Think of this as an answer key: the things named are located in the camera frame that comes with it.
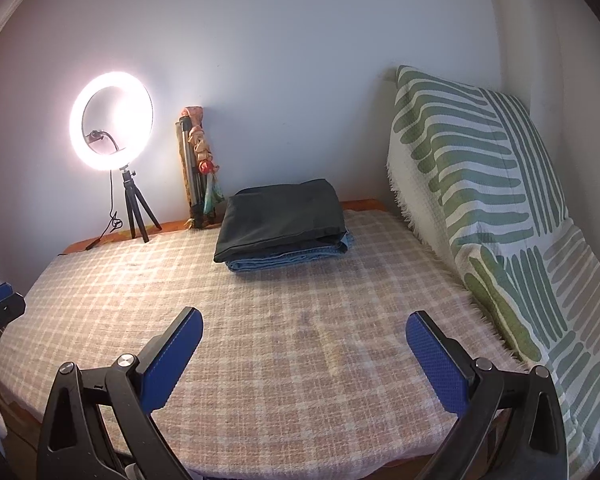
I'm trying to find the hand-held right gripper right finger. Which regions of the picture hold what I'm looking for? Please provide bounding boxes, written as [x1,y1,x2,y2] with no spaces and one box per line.
[406,310,566,480]

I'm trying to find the folded tripod with cloth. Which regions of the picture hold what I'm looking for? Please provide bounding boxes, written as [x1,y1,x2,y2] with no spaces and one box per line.
[181,105,229,229]

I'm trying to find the grey folded stand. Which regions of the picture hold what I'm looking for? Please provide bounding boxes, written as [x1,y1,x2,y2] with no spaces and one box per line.
[175,116,205,227]

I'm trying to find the striped pillow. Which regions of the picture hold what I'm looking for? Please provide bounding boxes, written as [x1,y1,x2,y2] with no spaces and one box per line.
[386,65,600,478]

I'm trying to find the plaid bed blanket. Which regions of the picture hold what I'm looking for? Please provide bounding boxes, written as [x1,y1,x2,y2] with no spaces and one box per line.
[0,209,530,478]

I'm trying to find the folded blue jeans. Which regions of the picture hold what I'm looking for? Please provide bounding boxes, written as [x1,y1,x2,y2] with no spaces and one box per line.
[227,227,355,273]

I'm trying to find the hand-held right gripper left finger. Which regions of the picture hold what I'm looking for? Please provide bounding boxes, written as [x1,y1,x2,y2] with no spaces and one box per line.
[36,306,203,480]

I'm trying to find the small black tripod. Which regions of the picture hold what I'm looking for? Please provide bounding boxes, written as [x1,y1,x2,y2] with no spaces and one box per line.
[111,166,163,244]

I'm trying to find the dark green pants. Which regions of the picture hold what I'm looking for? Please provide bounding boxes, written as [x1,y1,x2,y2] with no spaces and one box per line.
[213,178,348,264]

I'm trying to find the black ring light cable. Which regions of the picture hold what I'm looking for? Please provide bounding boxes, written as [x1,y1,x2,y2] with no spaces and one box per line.
[82,130,125,252]

